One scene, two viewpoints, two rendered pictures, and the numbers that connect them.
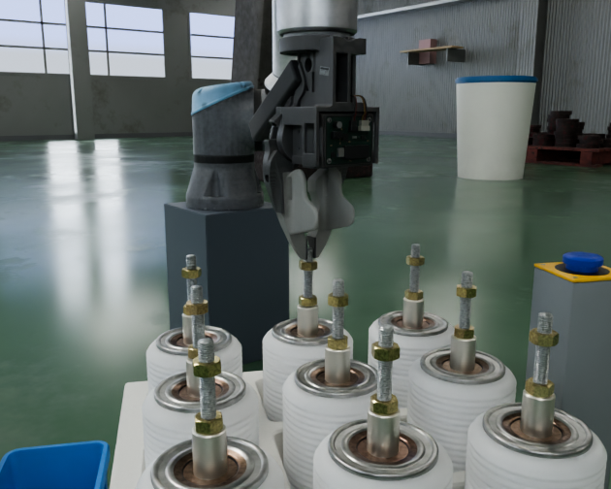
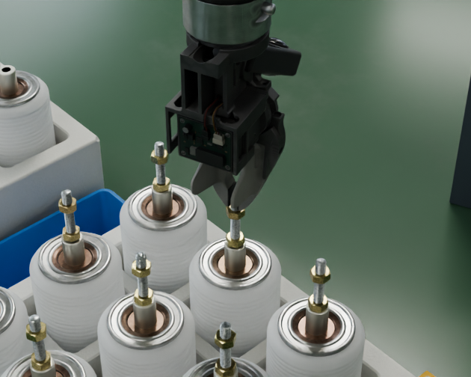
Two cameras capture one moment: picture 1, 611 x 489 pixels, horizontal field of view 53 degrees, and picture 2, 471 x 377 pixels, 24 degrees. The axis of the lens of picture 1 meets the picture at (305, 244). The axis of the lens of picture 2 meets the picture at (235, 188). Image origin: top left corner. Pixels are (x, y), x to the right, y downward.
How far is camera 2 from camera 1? 0.93 m
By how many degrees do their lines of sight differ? 60
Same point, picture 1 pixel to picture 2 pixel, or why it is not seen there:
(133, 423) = (114, 236)
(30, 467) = (114, 208)
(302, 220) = (202, 177)
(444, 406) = not seen: outside the picture
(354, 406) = (110, 348)
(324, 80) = (188, 81)
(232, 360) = (160, 244)
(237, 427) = (58, 299)
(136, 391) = not seen: hidden behind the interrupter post
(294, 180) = not seen: hidden behind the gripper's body
